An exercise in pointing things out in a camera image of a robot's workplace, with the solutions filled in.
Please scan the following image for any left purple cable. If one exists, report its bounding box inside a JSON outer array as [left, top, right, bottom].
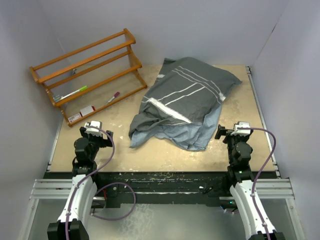
[[65, 126, 137, 240]]

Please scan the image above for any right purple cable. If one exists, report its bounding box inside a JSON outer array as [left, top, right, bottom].
[[237, 127, 277, 240]]

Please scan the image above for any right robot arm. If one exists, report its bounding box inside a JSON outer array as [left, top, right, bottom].
[[214, 121, 285, 240]]

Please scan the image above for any grey striped pillowcase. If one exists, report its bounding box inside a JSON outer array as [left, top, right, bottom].
[[128, 57, 242, 152]]

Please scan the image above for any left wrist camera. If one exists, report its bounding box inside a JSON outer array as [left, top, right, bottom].
[[84, 120, 102, 137]]

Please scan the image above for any wooden shelf rack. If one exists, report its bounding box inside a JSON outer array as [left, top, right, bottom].
[[29, 28, 148, 128]]

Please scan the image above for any left aluminium frame rail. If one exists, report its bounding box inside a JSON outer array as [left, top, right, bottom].
[[30, 179, 73, 200]]

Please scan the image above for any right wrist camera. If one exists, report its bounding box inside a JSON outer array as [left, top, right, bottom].
[[231, 121, 251, 136]]

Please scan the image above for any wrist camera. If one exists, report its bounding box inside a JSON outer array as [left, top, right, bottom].
[[231, 121, 251, 136], [84, 120, 102, 137]]

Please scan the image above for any right aluminium frame rail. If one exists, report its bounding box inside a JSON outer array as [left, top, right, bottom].
[[255, 178, 295, 199]]

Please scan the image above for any flat red white box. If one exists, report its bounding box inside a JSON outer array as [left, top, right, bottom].
[[67, 113, 82, 123]]

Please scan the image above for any magenta marker pen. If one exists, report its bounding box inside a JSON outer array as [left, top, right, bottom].
[[107, 92, 120, 104]]

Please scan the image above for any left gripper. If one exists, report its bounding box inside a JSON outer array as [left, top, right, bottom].
[[79, 127, 112, 161]]

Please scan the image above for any purple cable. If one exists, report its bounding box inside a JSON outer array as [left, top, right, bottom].
[[65, 126, 137, 240], [237, 127, 277, 240]]

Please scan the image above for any green marker pen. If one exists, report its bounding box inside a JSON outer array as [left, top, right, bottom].
[[60, 85, 87, 100]]

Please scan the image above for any aluminium frame rail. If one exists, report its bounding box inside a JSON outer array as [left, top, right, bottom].
[[30, 179, 73, 200], [255, 178, 295, 199]]

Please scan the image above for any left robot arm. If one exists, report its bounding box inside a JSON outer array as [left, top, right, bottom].
[[47, 120, 114, 240]]

